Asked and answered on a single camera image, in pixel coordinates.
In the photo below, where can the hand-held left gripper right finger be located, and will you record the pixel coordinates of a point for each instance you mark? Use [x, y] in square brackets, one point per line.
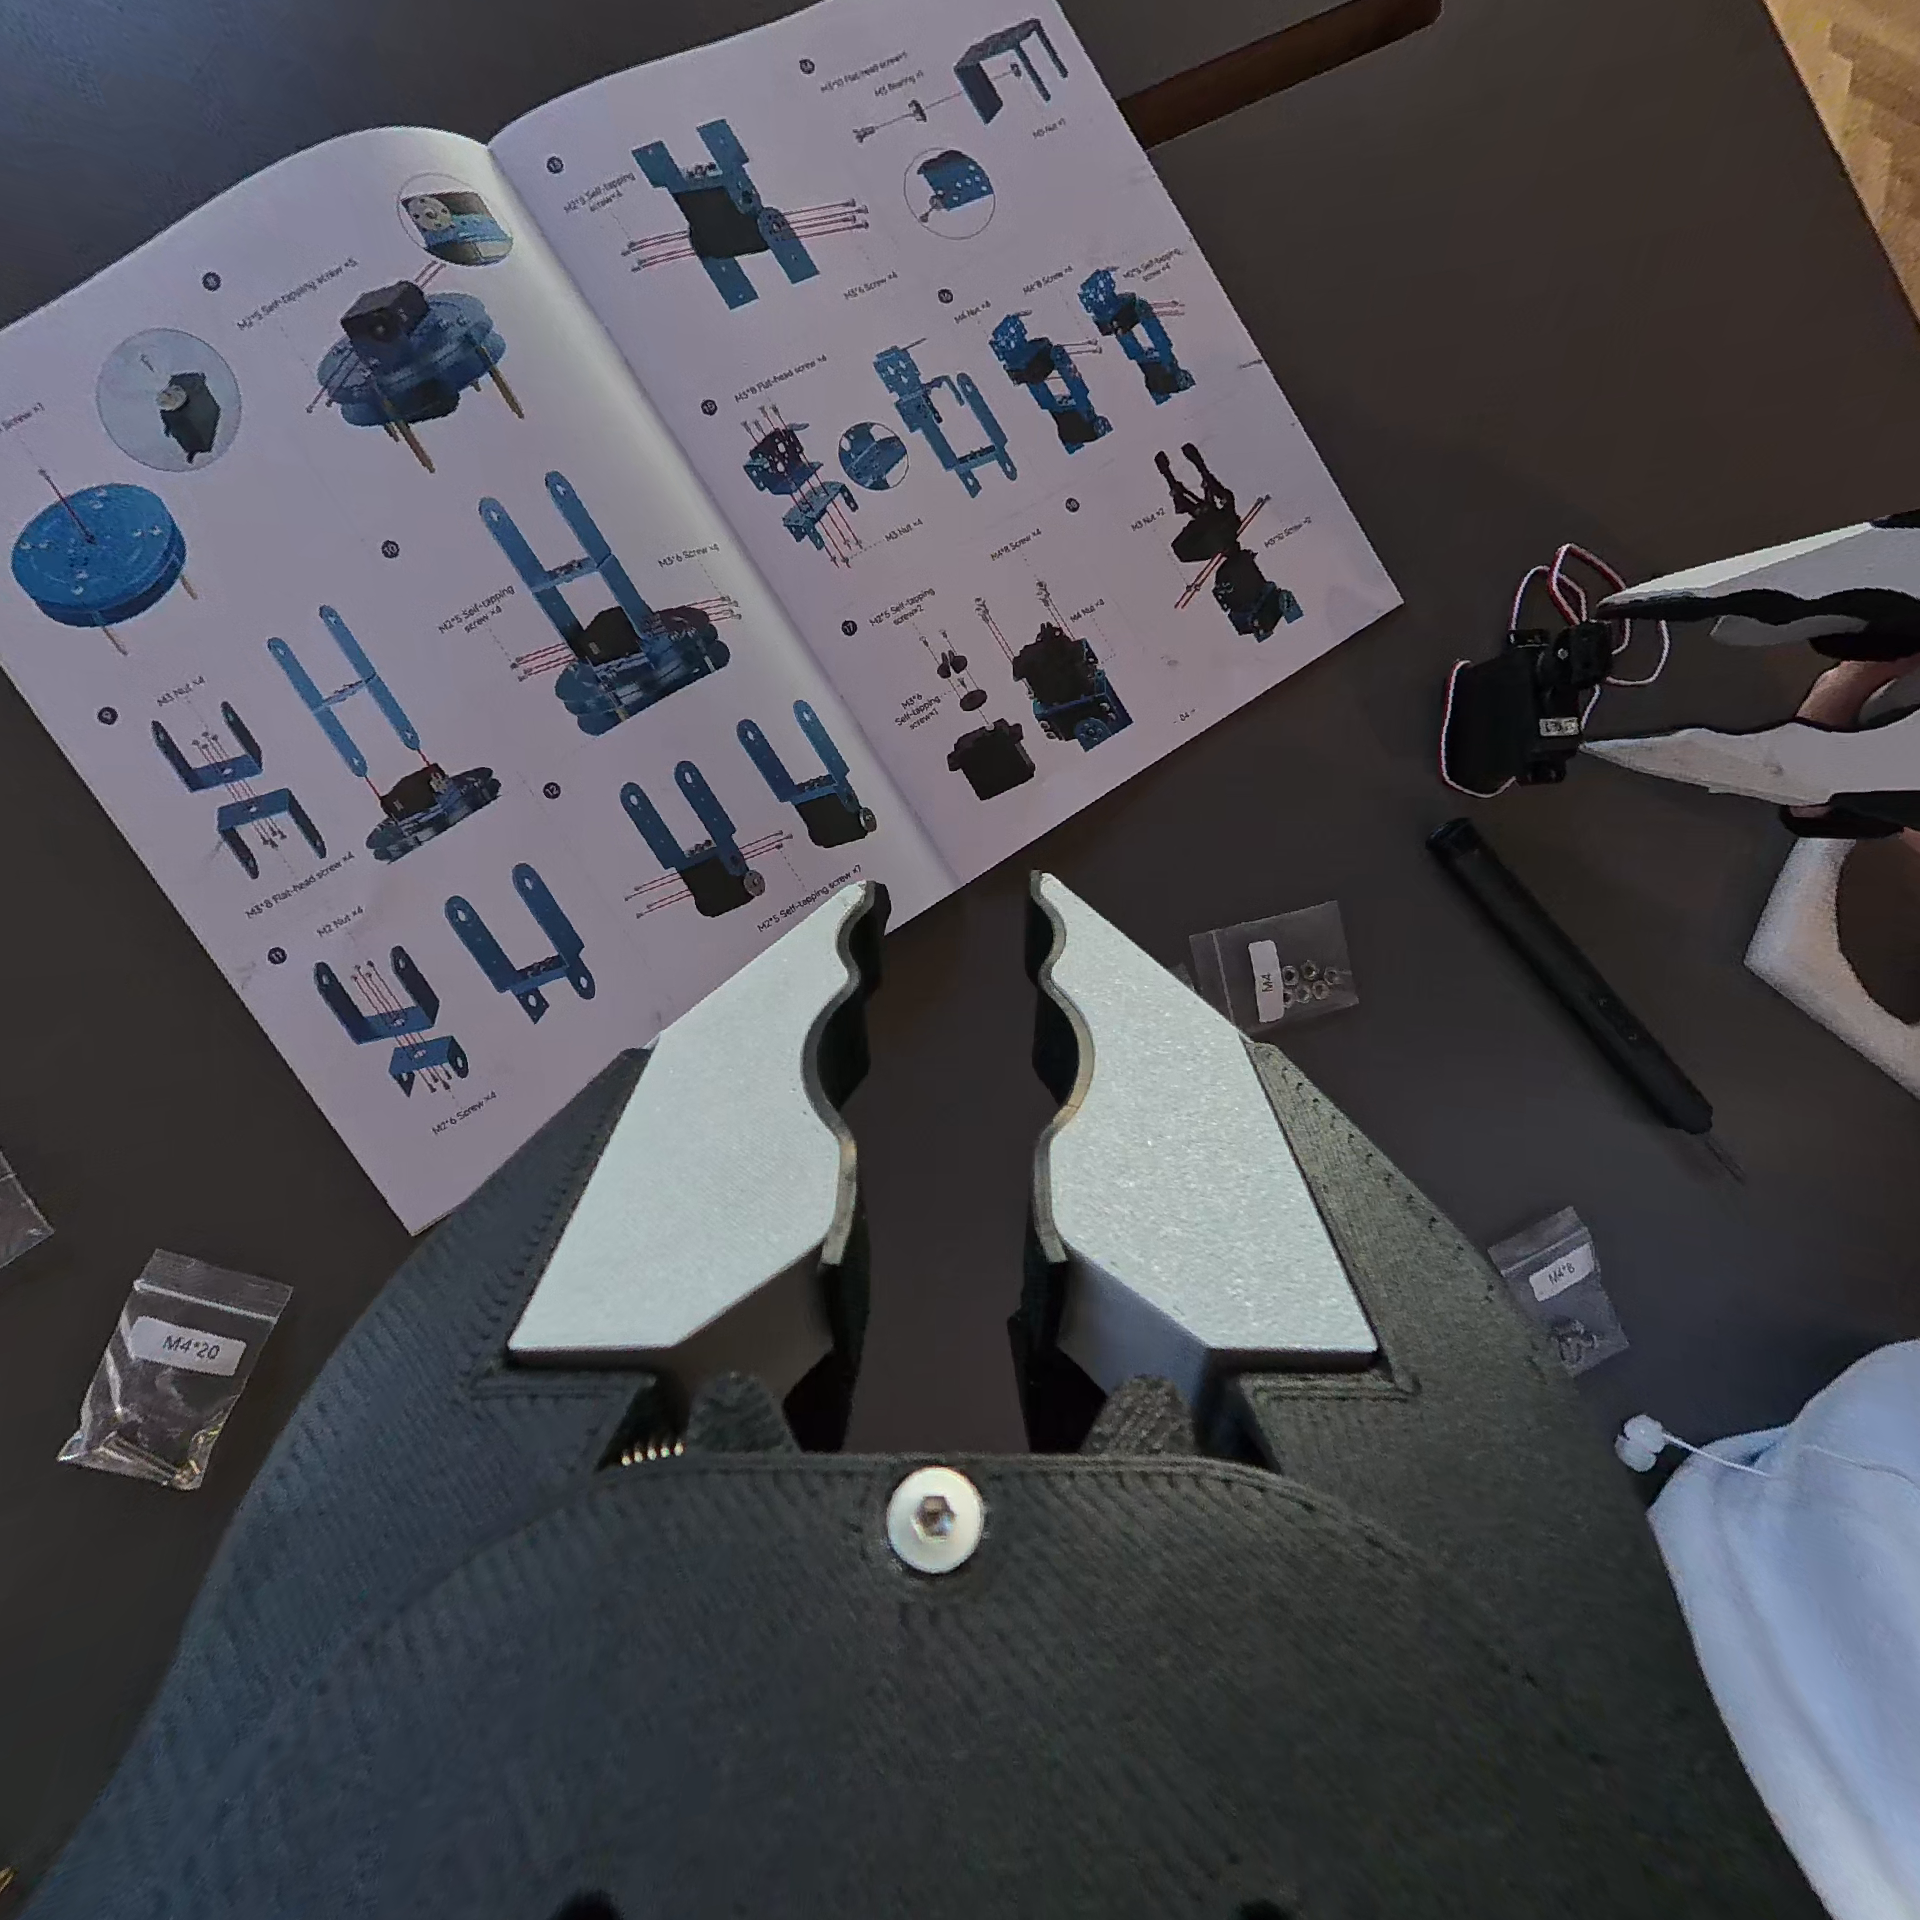
[1213, 1201]

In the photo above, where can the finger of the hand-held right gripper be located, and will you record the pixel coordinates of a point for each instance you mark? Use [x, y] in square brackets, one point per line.
[1725, 758]
[1771, 569]

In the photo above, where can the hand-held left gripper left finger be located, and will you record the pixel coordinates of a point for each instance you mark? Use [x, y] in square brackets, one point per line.
[690, 1201]

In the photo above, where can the black servo motor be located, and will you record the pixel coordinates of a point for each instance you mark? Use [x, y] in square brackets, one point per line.
[1516, 720]

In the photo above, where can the dark grey desk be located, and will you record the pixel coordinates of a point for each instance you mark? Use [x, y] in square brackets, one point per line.
[1499, 374]

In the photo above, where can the person's right hand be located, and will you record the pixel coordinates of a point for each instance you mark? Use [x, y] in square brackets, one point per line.
[1868, 694]

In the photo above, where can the black pen screwdriver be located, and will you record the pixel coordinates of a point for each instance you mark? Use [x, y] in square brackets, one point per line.
[1576, 976]

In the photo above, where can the group of clear screw bags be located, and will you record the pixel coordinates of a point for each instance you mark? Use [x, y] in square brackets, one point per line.
[165, 1380]

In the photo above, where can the person's white hoodie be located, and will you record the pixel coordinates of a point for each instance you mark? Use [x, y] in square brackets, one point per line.
[1830, 1575]

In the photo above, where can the open assembly instruction booklet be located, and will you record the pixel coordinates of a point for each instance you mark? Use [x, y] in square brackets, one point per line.
[677, 374]

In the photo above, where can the white foam frame round hole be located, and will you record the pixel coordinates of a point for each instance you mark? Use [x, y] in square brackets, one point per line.
[1802, 930]

